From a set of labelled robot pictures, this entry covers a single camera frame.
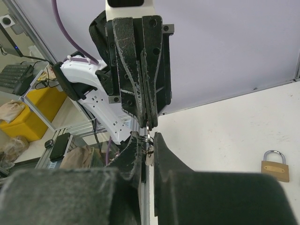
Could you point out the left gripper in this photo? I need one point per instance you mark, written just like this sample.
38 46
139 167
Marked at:
138 55

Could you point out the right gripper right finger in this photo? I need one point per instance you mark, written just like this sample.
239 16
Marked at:
183 196

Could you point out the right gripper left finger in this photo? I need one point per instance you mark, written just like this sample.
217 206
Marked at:
97 196

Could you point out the small silver key pair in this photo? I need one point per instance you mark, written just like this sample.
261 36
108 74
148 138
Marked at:
146 143

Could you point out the small brass padlock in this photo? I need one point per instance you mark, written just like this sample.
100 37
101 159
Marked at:
149 125

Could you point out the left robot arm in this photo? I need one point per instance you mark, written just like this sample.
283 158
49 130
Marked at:
83 81

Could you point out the black smartphone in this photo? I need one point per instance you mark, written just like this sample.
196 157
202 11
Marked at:
59 147

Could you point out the yellow box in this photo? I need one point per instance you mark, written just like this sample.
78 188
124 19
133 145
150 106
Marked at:
28 124

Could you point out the medium brass padlock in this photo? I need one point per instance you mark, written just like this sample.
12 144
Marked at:
280 171

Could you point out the black keyboard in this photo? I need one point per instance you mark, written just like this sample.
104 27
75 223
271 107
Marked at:
16 79

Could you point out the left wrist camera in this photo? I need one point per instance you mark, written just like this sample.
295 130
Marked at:
129 8

